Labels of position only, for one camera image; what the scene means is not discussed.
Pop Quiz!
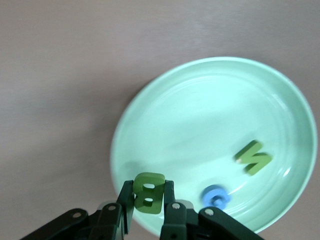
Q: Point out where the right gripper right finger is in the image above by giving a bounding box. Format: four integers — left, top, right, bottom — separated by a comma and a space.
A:
159, 179, 266, 240

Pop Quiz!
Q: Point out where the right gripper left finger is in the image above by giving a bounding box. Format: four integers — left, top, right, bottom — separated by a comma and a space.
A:
14, 179, 136, 240

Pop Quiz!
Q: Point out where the green letter B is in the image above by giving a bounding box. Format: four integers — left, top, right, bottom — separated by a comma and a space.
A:
132, 172, 167, 215

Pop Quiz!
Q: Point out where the blue letter G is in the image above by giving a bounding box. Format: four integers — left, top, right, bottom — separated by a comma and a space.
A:
201, 184, 232, 210

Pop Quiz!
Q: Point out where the green letter N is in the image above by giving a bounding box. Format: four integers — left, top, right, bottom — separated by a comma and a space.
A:
233, 139, 273, 177

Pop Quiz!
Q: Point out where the pale green plate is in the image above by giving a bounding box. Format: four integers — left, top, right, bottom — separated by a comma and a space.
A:
109, 56, 316, 237

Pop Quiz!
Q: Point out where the brown table mat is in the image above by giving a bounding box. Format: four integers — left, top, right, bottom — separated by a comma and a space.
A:
0, 0, 320, 240

